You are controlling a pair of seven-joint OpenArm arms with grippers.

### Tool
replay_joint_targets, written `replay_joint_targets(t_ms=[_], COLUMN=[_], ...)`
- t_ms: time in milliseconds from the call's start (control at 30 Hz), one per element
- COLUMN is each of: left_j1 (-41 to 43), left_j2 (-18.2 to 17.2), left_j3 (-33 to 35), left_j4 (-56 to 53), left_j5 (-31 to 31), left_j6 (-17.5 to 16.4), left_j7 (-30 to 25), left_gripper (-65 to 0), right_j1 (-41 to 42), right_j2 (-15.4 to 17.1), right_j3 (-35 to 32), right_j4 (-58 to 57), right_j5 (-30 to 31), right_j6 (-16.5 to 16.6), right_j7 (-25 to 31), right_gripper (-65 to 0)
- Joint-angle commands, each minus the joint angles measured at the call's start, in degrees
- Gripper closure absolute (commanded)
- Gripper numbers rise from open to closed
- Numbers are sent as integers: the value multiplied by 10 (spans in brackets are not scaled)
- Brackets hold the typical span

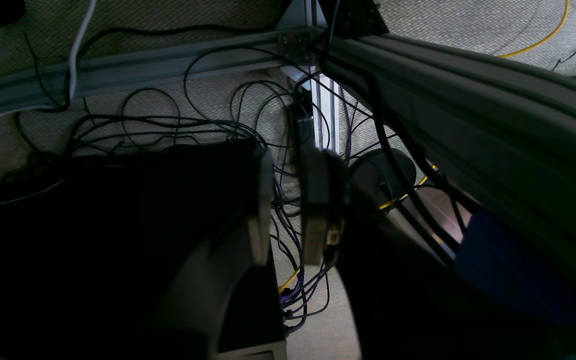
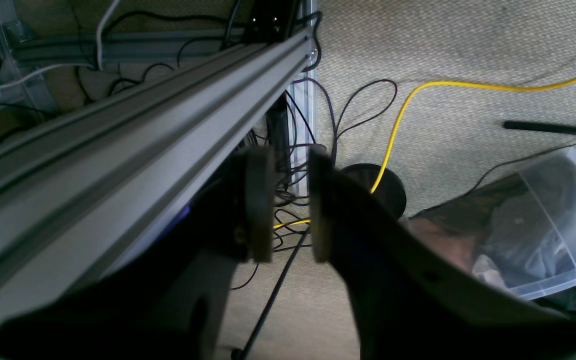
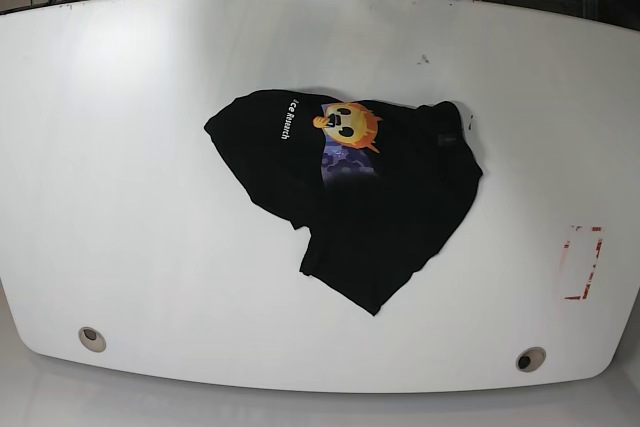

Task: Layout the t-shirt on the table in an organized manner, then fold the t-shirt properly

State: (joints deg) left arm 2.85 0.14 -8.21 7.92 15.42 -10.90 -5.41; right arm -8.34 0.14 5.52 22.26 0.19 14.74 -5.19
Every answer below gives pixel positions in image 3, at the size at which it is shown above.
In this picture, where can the black graphic t-shirt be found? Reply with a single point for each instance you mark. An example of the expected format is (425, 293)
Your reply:
(380, 187)

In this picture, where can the right table grommet hole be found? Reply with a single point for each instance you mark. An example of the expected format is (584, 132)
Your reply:
(531, 359)

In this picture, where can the table grommet hole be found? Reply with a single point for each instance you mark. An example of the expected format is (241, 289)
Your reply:
(531, 359)
(92, 340)

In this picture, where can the left table grommet hole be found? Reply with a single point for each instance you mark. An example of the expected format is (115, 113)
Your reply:
(92, 340)

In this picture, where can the red tape rectangle marking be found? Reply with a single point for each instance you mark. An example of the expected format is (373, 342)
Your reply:
(579, 259)

